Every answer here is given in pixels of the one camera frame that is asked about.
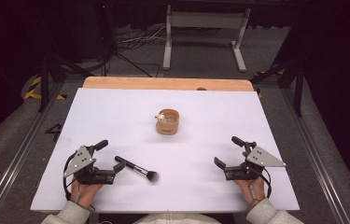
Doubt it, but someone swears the bundle of floor cables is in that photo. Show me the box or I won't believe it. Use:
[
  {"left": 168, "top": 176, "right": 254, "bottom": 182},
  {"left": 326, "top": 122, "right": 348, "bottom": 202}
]
[{"left": 112, "top": 23, "right": 168, "bottom": 78}]

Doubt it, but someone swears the black tripod stand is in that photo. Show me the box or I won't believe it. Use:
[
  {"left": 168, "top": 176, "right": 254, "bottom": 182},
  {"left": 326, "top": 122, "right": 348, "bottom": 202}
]
[
  {"left": 249, "top": 57, "right": 305, "bottom": 119},
  {"left": 37, "top": 50, "right": 96, "bottom": 114}
]

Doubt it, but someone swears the black makeup brush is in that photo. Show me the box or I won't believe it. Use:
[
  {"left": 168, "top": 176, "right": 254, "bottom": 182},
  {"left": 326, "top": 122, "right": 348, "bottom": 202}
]
[{"left": 114, "top": 155, "right": 161, "bottom": 184}]

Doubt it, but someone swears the round wooden cup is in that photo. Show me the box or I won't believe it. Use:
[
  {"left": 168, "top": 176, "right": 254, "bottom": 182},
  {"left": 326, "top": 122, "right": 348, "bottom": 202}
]
[{"left": 155, "top": 107, "right": 181, "bottom": 136}]

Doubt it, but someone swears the yellow black hazard tape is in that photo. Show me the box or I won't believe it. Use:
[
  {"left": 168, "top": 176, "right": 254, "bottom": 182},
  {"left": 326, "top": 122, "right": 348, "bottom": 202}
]
[{"left": 22, "top": 76, "right": 68, "bottom": 101}]

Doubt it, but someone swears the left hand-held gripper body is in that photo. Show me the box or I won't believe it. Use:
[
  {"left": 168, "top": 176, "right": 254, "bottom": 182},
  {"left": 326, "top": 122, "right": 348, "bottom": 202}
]
[{"left": 63, "top": 145, "right": 117, "bottom": 186}]

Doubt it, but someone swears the aluminium floor rail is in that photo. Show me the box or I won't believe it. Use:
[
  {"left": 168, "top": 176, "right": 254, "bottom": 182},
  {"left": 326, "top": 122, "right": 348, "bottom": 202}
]
[
  {"left": 0, "top": 81, "right": 65, "bottom": 224},
  {"left": 279, "top": 87, "right": 350, "bottom": 224}
]

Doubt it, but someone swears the white metal stand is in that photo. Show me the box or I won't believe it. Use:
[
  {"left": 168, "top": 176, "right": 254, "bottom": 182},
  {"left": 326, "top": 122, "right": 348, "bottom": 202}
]
[{"left": 161, "top": 4, "right": 253, "bottom": 74}]

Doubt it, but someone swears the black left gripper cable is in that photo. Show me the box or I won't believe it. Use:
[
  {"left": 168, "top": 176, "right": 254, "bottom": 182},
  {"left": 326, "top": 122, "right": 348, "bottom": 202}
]
[{"left": 63, "top": 153, "right": 96, "bottom": 212}]

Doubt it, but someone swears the black device with red light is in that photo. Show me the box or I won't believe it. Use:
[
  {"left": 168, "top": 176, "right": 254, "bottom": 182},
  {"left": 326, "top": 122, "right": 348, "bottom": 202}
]
[{"left": 93, "top": 0, "right": 117, "bottom": 59}]

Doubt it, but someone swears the person's grey clothing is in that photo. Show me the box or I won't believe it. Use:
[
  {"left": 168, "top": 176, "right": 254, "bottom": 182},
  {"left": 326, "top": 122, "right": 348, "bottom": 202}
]
[{"left": 131, "top": 212, "right": 224, "bottom": 224}]

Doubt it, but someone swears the white table cover sheet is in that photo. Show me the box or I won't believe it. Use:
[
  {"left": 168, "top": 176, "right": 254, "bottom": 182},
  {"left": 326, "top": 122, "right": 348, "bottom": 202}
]
[{"left": 30, "top": 87, "right": 301, "bottom": 214}]

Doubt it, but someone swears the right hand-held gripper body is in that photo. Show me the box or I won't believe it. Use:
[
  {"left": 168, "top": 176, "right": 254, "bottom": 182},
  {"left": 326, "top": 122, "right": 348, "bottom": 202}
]
[{"left": 224, "top": 142, "right": 287, "bottom": 182}]

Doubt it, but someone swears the person's right hand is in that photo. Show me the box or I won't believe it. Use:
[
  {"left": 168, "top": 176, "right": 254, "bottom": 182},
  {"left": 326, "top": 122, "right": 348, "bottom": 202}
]
[{"left": 233, "top": 178, "right": 267, "bottom": 207}]

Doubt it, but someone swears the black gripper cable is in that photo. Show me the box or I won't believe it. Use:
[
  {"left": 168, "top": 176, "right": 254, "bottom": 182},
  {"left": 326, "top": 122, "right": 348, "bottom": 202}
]
[
  {"left": 255, "top": 167, "right": 273, "bottom": 200},
  {"left": 63, "top": 153, "right": 96, "bottom": 212}
]

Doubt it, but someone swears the person's left hand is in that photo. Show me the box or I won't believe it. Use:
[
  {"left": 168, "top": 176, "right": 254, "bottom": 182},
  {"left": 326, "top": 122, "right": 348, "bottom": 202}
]
[{"left": 69, "top": 181, "right": 105, "bottom": 209}]

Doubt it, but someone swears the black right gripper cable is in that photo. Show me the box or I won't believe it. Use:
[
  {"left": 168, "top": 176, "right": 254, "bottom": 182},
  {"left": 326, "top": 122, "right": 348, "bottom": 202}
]
[{"left": 255, "top": 167, "right": 273, "bottom": 200}]

